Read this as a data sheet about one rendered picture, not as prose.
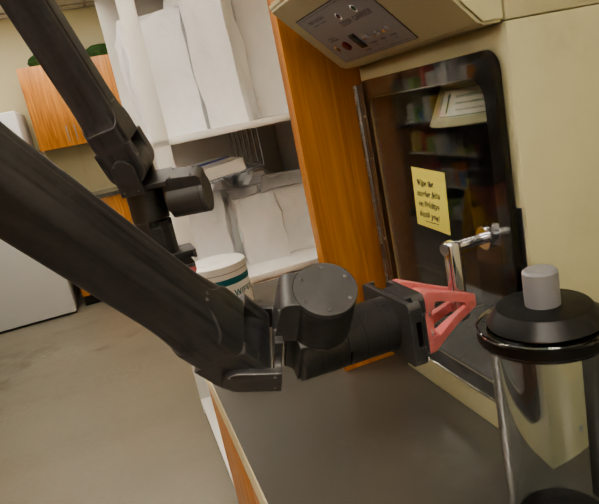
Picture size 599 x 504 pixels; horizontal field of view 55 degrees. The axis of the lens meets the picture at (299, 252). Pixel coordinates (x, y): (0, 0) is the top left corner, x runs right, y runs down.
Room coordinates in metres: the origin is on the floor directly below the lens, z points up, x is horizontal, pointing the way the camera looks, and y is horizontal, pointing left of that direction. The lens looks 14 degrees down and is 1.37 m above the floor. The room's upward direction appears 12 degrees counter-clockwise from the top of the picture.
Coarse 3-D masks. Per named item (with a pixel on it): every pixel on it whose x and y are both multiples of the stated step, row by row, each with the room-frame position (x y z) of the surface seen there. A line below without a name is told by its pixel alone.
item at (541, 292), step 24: (528, 288) 0.43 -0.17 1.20; (552, 288) 0.42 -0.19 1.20; (504, 312) 0.44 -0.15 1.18; (528, 312) 0.43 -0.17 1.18; (552, 312) 0.42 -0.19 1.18; (576, 312) 0.41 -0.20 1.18; (504, 336) 0.42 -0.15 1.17; (528, 336) 0.40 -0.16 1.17; (552, 336) 0.40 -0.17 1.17; (576, 336) 0.39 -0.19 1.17
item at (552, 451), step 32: (480, 320) 0.46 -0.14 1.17; (512, 384) 0.42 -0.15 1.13; (544, 384) 0.40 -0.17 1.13; (576, 384) 0.39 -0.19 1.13; (512, 416) 0.42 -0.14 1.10; (544, 416) 0.40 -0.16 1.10; (576, 416) 0.39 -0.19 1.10; (512, 448) 0.42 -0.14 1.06; (544, 448) 0.40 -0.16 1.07; (576, 448) 0.39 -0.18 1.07; (512, 480) 0.43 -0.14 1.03; (544, 480) 0.40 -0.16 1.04; (576, 480) 0.39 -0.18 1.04
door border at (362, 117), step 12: (360, 84) 0.83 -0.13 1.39; (360, 96) 0.83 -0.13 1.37; (360, 108) 0.84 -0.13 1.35; (360, 120) 0.84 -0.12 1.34; (372, 156) 0.83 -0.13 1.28; (372, 168) 0.83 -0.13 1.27; (372, 180) 0.84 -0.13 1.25; (372, 192) 0.84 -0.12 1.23; (516, 216) 0.55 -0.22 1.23; (384, 228) 0.83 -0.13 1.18; (384, 240) 0.83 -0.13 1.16; (384, 252) 0.84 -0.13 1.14
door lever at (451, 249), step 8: (480, 232) 0.59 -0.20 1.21; (488, 232) 0.58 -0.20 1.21; (448, 240) 0.58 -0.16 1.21; (456, 240) 0.58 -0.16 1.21; (464, 240) 0.58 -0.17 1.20; (472, 240) 0.58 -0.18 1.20; (480, 240) 0.58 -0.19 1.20; (488, 240) 0.58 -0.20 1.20; (440, 248) 0.58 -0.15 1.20; (448, 248) 0.57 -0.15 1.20; (456, 248) 0.57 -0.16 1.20; (464, 248) 0.58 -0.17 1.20; (488, 248) 0.58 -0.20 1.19; (448, 256) 0.57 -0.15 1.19; (456, 256) 0.57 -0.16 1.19; (448, 264) 0.58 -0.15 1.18; (456, 264) 0.57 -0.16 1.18; (448, 272) 0.58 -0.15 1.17; (456, 272) 0.57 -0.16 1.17; (448, 280) 0.58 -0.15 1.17; (456, 280) 0.57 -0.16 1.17; (464, 280) 0.57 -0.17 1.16; (448, 288) 0.58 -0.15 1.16; (456, 288) 0.57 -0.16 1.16; (464, 288) 0.57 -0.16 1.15; (456, 304) 0.57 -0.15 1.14; (464, 320) 0.57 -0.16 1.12
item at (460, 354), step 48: (384, 96) 0.77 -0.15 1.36; (432, 96) 0.65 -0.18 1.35; (480, 96) 0.57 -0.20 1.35; (384, 144) 0.79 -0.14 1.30; (432, 144) 0.67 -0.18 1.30; (480, 144) 0.58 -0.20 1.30; (384, 192) 0.81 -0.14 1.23; (480, 192) 0.59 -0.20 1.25; (432, 240) 0.70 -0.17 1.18; (480, 288) 0.61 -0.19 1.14; (480, 384) 0.64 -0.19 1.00
